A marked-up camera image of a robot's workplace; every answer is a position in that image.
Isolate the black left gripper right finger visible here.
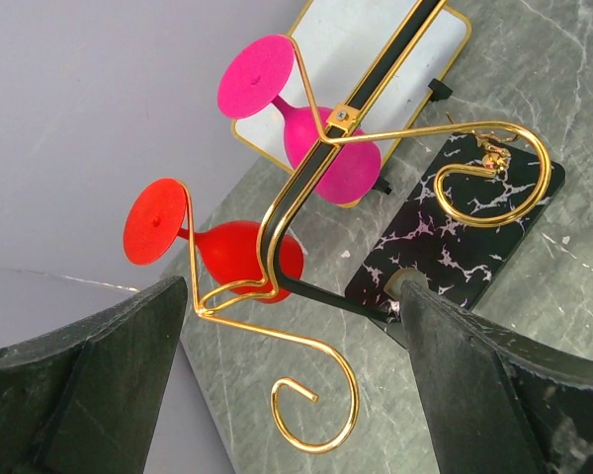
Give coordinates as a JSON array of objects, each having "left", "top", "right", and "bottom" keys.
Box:
[{"left": 400, "top": 281, "right": 593, "bottom": 473}]

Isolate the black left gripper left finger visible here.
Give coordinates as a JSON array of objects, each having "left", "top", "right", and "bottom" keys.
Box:
[{"left": 0, "top": 276, "right": 188, "bottom": 473}]

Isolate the red plastic wine glass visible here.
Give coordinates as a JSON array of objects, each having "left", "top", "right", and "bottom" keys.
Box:
[{"left": 123, "top": 178, "right": 306, "bottom": 301}]

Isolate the pink plastic wine glass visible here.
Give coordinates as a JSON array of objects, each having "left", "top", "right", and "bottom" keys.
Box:
[{"left": 216, "top": 35, "right": 381, "bottom": 205}]

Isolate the gold framed mirror tray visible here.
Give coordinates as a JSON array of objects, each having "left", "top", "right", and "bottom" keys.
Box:
[{"left": 230, "top": 0, "right": 473, "bottom": 208}]

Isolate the gold wire wine glass rack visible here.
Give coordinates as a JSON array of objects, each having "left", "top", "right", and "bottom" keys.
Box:
[{"left": 185, "top": 0, "right": 567, "bottom": 455}]

